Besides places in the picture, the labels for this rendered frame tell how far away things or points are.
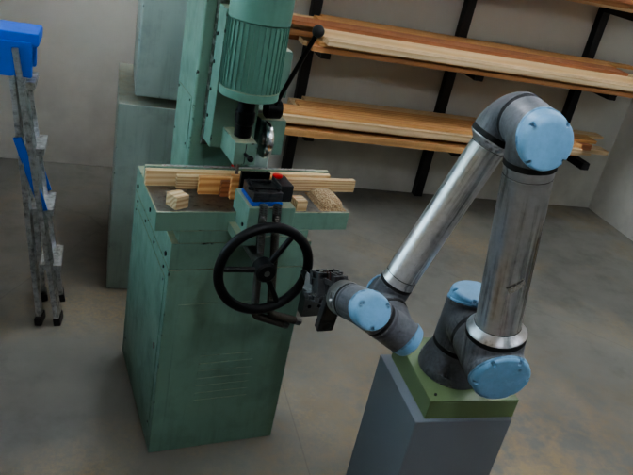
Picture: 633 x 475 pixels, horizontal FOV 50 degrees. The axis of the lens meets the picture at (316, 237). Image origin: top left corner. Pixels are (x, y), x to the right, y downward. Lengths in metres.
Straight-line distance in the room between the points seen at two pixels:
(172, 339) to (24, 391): 0.72
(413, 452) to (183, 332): 0.77
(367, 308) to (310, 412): 1.19
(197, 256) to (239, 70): 0.55
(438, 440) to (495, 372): 0.35
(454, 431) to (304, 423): 0.81
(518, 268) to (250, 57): 0.90
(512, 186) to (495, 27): 3.41
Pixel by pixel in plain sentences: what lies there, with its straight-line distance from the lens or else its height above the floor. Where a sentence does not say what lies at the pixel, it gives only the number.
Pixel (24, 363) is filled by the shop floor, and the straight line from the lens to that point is 2.82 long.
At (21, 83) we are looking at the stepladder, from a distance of 2.60.
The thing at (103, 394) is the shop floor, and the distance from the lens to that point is 2.67.
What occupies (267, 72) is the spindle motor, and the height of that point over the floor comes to 1.29.
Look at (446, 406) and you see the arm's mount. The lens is 1.94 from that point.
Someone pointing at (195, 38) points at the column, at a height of 1.29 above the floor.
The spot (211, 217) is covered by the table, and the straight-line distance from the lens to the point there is 1.97.
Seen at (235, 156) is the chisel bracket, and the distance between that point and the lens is 2.04.
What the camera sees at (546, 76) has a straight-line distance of 4.49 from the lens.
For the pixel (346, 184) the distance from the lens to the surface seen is 2.27.
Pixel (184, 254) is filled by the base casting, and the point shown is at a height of 0.76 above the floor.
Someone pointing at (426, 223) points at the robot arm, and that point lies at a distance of 1.67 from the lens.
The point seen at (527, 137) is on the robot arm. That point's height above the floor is 1.40.
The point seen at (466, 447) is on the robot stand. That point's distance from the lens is 2.07.
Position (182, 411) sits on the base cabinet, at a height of 0.17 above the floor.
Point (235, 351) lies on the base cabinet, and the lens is 2.26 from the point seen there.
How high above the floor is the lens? 1.73
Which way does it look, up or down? 26 degrees down
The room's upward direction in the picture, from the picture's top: 12 degrees clockwise
